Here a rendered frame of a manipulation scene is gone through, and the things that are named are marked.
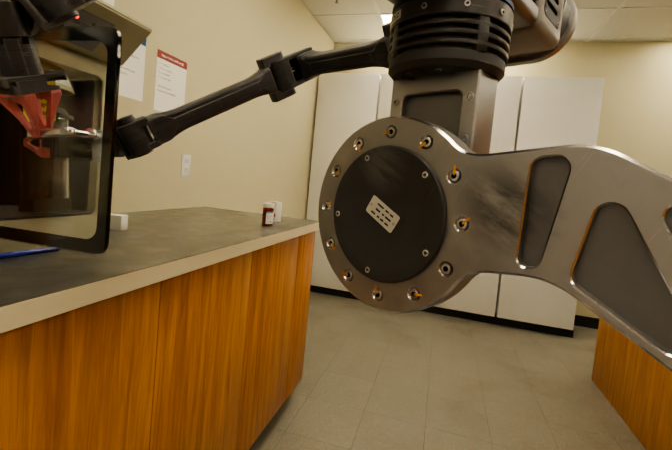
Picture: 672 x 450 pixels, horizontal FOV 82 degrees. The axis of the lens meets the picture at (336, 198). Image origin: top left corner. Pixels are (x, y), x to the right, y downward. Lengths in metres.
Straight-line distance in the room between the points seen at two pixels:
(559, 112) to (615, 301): 3.50
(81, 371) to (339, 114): 3.28
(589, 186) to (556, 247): 0.05
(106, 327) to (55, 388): 0.12
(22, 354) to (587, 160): 0.80
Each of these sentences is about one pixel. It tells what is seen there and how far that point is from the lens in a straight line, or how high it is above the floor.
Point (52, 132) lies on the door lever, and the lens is 0.80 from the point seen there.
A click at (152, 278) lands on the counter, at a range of 0.94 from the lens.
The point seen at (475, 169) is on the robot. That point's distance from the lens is 0.35.
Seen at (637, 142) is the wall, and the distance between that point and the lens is 4.44.
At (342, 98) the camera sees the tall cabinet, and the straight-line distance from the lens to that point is 3.86.
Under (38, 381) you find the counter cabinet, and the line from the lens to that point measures 0.86.
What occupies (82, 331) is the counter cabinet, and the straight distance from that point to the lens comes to 0.89.
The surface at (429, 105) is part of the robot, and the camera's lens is 0.47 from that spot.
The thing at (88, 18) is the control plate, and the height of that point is 1.47.
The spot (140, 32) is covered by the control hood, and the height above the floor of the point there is 1.49.
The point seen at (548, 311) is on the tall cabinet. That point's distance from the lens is 3.88.
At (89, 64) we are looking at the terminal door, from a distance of 0.84.
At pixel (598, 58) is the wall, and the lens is 4.47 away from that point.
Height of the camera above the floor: 1.16
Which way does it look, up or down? 3 degrees down
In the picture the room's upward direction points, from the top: 5 degrees clockwise
